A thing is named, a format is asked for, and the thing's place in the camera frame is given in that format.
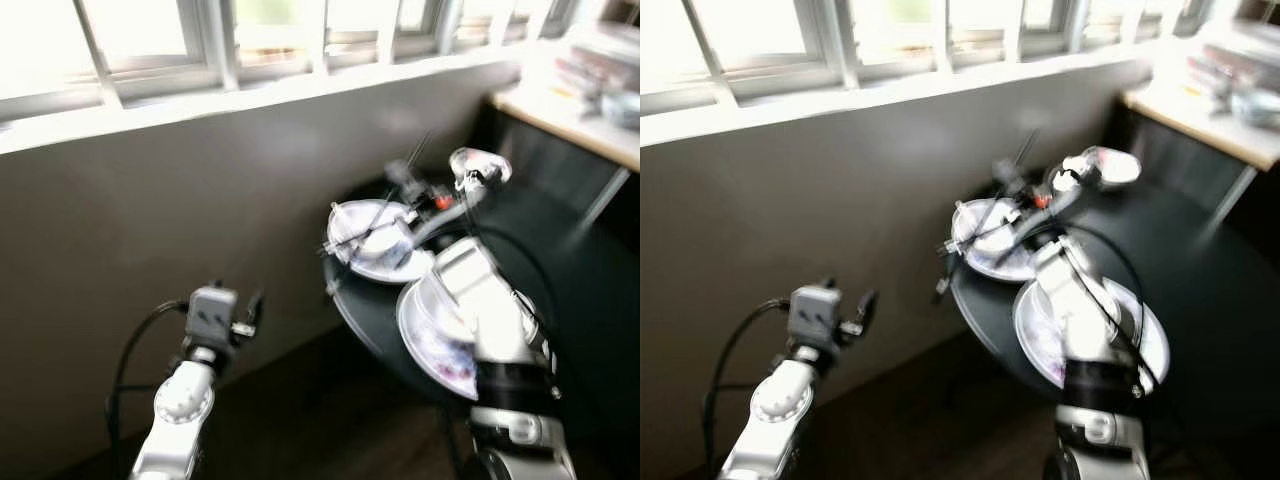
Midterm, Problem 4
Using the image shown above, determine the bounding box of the grey glass bowl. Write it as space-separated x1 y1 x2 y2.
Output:
600 90 641 130
1230 88 1280 129

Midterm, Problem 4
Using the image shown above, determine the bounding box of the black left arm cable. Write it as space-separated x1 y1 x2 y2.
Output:
700 298 793 473
105 298 191 473

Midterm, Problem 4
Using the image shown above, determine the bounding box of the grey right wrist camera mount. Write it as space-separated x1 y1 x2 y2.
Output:
432 238 506 306
1030 235 1101 306

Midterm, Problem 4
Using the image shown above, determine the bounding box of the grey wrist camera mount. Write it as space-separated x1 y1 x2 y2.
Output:
432 238 506 306
1030 235 1101 306
185 287 241 346
788 285 843 346

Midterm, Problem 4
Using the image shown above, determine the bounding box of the black round table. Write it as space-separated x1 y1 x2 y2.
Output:
322 175 641 426
945 175 1280 441

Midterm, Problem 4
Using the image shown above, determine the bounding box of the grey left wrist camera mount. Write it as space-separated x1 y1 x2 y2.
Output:
185 287 241 346
788 285 843 346

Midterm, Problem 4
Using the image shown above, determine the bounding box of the wooden top desk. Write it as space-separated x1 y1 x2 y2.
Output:
1100 40 1280 246
470 40 641 251

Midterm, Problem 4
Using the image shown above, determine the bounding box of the stack of colourful packages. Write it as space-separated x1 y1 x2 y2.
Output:
1185 18 1280 101
553 22 641 99

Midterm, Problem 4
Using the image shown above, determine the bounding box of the white plate with purple print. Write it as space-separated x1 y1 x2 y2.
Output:
397 270 557 401
1012 272 1171 396

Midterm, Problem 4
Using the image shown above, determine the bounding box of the white plate with blue print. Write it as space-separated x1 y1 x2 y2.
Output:
328 198 437 285
950 197 1051 284

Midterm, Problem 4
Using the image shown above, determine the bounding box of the white patterned bowl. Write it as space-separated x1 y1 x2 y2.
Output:
1060 146 1143 193
448 147 514 193

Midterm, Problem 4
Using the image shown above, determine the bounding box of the black chopstick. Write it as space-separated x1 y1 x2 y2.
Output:
1005 128 1041 181
942 218 1031 255
398 128 435 186
322 218 426 255

